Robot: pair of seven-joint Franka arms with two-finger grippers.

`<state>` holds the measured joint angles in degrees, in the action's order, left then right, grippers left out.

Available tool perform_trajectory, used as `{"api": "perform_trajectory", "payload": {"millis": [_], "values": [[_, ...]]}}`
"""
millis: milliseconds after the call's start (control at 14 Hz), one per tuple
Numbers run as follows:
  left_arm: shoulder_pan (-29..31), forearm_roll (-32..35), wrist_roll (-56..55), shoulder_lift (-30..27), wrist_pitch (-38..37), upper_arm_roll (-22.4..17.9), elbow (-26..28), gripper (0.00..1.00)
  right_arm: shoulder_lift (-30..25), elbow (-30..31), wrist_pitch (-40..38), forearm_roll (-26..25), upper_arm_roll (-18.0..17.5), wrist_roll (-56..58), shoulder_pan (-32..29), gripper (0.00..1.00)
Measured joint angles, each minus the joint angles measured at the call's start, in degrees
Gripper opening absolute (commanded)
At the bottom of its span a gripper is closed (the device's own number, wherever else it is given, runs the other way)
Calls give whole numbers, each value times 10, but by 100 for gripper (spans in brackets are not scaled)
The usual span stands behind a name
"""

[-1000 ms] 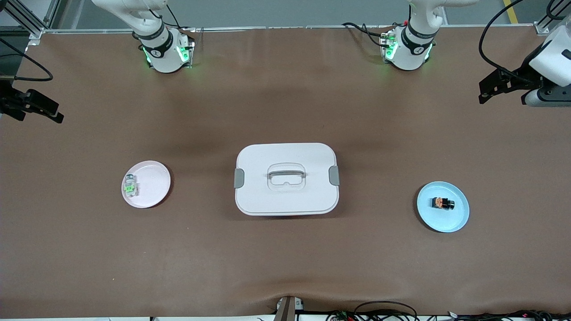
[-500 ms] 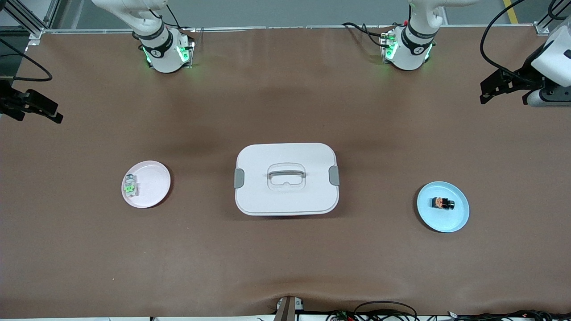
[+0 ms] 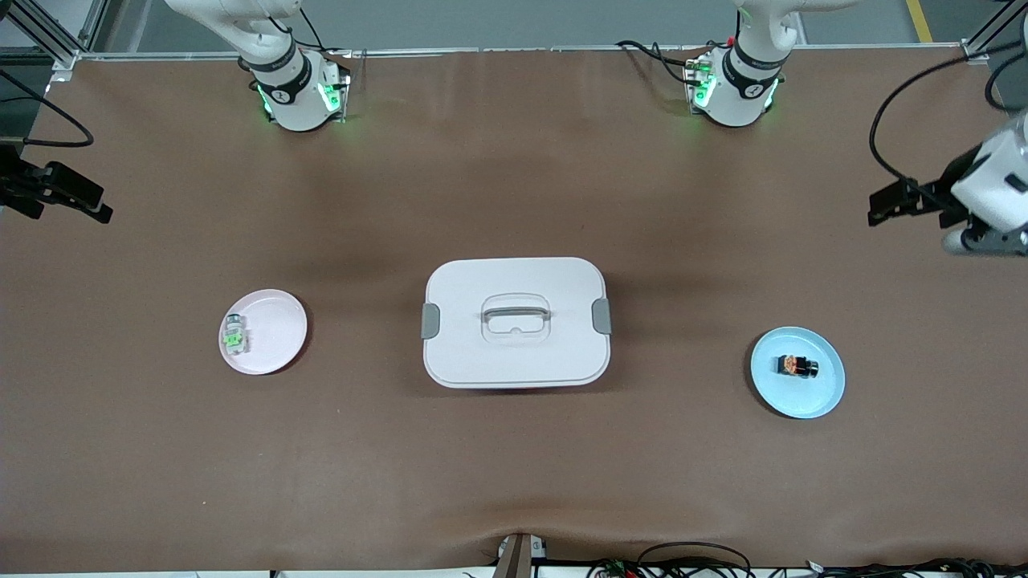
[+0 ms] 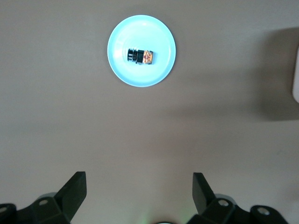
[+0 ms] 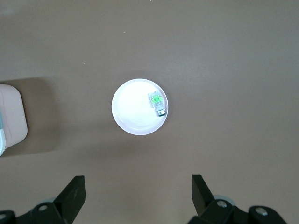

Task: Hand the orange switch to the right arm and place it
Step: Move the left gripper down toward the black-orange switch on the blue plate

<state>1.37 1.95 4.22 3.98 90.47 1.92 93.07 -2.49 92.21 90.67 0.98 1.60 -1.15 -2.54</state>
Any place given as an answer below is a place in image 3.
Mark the pink round plate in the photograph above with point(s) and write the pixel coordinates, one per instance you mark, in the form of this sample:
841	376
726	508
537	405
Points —
277	337

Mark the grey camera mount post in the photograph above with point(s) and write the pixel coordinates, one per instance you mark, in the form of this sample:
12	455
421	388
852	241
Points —
514	562

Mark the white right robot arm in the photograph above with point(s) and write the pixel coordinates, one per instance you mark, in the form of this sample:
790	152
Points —
293	100

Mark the grey box latch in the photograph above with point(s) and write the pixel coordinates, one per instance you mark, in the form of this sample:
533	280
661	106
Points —
601	316
430	321

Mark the light blue round plate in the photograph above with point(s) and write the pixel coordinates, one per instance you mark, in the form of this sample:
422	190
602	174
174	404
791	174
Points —
803	397

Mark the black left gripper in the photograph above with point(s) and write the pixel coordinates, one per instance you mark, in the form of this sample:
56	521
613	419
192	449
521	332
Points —
946	195

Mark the aluminium frame profile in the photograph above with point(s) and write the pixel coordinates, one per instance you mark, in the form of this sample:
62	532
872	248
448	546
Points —
976	52
64	60

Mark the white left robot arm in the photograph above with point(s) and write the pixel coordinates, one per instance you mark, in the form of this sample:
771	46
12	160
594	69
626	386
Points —
735	96

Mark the white lidded storage box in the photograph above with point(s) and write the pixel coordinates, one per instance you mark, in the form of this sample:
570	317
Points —
514	361

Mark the green and white switch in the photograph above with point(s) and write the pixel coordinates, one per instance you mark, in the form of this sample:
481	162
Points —
234	341

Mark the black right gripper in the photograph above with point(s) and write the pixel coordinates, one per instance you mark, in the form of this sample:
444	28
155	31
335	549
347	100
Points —
18	188

